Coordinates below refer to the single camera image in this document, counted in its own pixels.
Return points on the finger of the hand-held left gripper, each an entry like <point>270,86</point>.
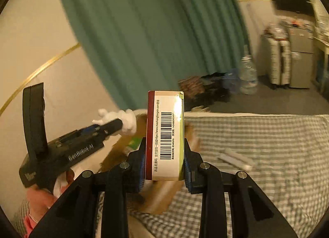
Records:
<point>110,127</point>

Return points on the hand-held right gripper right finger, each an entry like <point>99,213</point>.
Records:
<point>187,173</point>

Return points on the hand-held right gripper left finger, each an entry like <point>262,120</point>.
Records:
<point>140,171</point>

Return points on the white tissue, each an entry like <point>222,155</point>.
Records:
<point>126,121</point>

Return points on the green snack packet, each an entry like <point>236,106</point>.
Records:
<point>135,145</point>

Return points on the brown cardboard box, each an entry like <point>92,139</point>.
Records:
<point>164,196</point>

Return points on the red and white medicine box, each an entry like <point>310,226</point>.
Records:
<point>167,135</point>

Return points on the person's left hand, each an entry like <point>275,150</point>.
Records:
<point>41,199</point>

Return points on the white plastic strip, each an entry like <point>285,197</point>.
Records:
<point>235,159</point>

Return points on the person's leg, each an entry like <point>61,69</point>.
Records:
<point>140,227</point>

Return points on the bed with checked sheet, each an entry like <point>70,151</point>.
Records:
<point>257,150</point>

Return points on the brown patterned bag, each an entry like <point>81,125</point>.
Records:
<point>191,87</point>

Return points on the black bag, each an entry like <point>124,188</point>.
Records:
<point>216,91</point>

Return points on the wide teal curtain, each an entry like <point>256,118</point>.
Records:
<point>154,34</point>

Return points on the large clear water bottle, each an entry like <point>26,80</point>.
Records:
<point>248,73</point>

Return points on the white suitcase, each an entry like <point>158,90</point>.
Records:
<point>279,63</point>

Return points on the silver mini fridge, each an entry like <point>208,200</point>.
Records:
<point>300,57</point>

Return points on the clear plastic bag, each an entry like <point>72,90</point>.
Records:
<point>276,32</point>

